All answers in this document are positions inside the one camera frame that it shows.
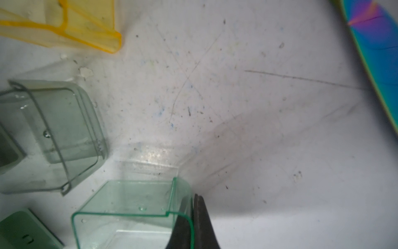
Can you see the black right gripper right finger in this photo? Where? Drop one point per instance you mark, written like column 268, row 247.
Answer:
column 204, row 235

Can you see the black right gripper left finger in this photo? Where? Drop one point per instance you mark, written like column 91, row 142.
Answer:
column 181, row 235

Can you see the clear light green tray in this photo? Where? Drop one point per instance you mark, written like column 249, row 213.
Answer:
column 133, row 214

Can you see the light green pencil sharpener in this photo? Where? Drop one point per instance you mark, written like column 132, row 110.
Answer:
column 23, row 230

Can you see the clear dark green tray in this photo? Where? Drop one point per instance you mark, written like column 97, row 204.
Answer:
column 56, row 126

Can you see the dark green pencil sharpener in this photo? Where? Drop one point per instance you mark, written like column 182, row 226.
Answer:
column 11, row 152

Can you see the clear yellow tray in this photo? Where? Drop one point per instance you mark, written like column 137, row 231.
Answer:
column 62, row 23

